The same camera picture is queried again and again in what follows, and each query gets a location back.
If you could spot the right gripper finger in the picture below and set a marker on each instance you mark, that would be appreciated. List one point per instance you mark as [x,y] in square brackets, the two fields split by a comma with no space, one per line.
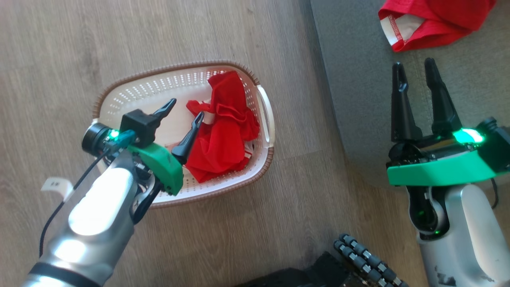
[440,99]
[401,107]

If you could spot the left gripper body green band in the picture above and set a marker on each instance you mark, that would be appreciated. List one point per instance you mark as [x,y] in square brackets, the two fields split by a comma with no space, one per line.
[161,163]

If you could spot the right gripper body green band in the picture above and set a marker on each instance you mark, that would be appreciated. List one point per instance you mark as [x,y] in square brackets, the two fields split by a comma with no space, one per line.
[438,169]

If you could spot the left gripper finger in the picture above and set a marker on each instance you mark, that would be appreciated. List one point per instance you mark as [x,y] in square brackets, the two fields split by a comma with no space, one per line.
[165,108]
[187,141]

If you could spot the red garment broad white hem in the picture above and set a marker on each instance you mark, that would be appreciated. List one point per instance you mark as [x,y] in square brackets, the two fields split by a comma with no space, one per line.
[438,20]

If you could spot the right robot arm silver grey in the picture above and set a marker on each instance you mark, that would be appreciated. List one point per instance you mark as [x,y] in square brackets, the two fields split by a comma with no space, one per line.
[466,239]

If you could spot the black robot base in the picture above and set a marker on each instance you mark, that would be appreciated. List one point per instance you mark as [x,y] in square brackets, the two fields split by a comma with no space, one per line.
[303,277]

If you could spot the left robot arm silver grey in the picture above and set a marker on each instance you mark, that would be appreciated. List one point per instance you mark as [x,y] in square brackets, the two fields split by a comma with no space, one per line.
[99,215]

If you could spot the white laundry basket brown rim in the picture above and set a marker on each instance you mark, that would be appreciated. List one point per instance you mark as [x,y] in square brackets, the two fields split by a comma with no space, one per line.
[151,89]

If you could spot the grey fabric sofa seat cushion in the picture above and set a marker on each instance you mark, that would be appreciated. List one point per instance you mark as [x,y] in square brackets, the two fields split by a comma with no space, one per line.
[358,99]

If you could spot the red garment thin white stripes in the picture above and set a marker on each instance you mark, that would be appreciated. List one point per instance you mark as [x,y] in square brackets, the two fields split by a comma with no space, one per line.
[223,135]

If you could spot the black omni wheel with rollers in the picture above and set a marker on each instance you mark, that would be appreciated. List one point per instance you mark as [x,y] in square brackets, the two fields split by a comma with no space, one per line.
[366,261]

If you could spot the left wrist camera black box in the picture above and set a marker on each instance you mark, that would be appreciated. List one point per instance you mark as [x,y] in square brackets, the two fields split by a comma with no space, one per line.
[133,127]

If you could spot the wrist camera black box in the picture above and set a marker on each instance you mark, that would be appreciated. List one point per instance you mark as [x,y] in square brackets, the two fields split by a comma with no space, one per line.
[133,127]
[498,143]

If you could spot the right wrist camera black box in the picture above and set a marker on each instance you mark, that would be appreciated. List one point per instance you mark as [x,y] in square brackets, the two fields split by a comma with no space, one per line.
[498,143]

